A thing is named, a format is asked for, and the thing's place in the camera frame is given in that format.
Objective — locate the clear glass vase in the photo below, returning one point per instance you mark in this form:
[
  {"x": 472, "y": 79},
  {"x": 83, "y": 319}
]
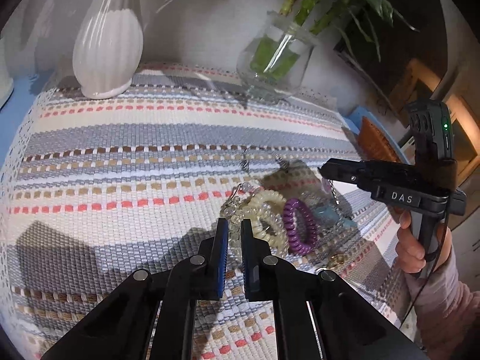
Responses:
[{"x": 275, "y": 71}]

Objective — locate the person's right hand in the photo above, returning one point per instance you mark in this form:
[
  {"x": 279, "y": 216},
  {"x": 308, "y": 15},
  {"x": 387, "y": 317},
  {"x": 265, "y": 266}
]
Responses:
[{"x": 407, "y": 243}]

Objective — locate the silver earring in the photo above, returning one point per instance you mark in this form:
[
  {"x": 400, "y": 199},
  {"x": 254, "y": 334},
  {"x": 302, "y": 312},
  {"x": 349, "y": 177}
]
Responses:
[
  {"x": 245, "y": 164},
  {"x": 284, "y": 163}
]

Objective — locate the person's right forearm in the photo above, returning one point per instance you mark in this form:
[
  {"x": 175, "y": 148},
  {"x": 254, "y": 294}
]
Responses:
[{"x": 450, "y": 307}]

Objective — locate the striped woven mat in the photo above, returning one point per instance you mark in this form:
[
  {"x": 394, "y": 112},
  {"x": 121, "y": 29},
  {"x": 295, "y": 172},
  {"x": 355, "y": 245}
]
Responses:
[{"x": 131, "y": 165}]

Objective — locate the light blue hair clip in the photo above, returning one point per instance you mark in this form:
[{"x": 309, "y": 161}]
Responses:
[{"x": 330, "y": 215}]

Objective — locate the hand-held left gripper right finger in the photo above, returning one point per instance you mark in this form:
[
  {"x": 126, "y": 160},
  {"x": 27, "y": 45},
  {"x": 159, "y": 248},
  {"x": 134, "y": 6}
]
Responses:
[{"x": 247, "y": 257}]

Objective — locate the brown wicker basket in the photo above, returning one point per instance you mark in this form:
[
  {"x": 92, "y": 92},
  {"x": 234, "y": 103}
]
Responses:
[{"x": 377, "y": 140}]

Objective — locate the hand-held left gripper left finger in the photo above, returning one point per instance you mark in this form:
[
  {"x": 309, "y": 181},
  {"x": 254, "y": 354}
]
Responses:
[{"x": 222, "y": 249}]

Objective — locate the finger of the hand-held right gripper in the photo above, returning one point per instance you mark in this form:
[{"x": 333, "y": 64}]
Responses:
[{"x": 341, "y": 170}]

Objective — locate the white ribbed vase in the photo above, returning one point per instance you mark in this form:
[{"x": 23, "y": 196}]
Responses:
[{"x": 107, "y": 52}]

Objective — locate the white lace tablecloth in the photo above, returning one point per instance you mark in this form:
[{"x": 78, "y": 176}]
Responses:
[{"x": 315, "y": 95}]

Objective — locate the white object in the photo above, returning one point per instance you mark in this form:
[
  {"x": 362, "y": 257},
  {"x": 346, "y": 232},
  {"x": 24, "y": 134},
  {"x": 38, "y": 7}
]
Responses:
[{"x": 4, "y": 82}]

